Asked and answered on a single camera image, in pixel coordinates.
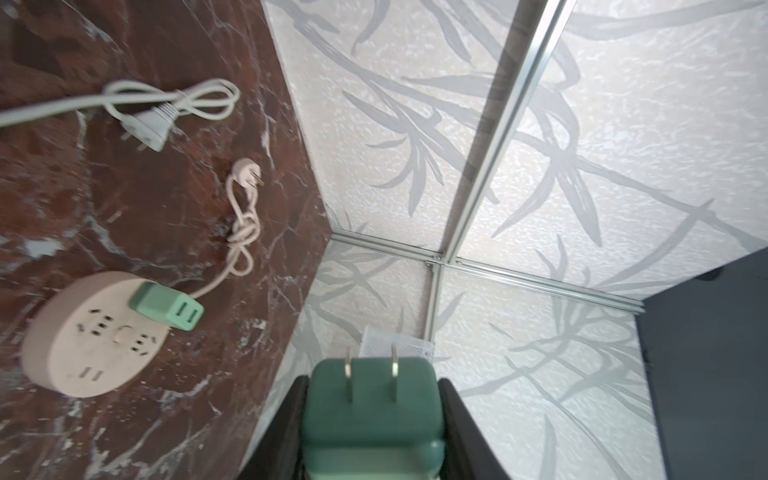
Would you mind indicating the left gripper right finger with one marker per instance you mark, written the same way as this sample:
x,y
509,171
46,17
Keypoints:
x,y
467,453

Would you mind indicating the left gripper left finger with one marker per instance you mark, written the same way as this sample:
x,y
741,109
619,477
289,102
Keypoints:
x,y
279,452

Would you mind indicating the green plug adapter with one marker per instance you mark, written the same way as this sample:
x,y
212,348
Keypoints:
x,y
167,306
373,418

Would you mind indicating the pink round power strip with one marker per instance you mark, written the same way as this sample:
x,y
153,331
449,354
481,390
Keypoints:
x,y
86,340

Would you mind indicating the white wire mesh basket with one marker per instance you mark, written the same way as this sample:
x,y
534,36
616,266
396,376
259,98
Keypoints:
x,y
378,343

